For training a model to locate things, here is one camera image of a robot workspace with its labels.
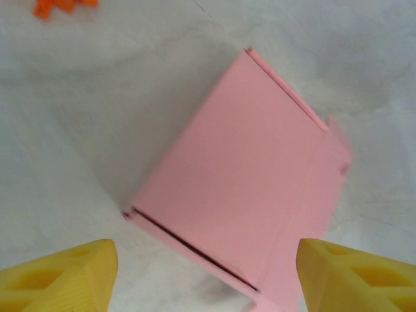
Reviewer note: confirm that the orange plastic toy piece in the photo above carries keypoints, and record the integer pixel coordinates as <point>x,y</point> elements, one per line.
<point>61,6</point>

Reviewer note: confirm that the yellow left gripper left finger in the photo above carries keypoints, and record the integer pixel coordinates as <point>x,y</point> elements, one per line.
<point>65,282</point>

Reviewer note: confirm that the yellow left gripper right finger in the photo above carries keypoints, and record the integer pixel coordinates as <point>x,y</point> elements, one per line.
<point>351,286</point>

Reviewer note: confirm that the pink paper box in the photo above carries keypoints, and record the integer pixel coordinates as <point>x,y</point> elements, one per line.
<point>240,175</point>

